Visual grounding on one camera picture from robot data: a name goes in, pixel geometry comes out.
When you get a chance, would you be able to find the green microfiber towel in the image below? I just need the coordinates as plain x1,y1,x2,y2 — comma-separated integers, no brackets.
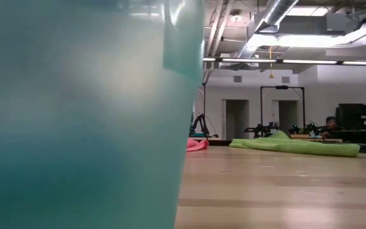
229,130,361,158

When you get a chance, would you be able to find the light wooden workbench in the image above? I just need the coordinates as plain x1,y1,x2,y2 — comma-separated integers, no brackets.
289,133,344,144

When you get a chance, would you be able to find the person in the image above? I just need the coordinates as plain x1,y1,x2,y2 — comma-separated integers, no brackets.
320,115,345,139

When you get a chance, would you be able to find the pink microfiber towel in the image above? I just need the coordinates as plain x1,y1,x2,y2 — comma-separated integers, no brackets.
186,138,210,153

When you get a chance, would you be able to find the yellow hanging cord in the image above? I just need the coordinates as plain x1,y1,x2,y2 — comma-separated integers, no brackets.
268,46,275,80

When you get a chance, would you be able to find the silver spiral air duct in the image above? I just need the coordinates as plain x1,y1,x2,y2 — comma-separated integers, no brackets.
230,0,300,69

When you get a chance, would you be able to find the black storage cabinet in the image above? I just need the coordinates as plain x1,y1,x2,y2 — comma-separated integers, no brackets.
334,102,366,145

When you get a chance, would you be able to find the black gantry frame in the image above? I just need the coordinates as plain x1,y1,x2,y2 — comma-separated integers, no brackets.
201,81,207,128
260,85,306,128

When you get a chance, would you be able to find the translucent teal plastic bin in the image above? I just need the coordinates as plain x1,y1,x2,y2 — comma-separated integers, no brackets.
0,0,206,229

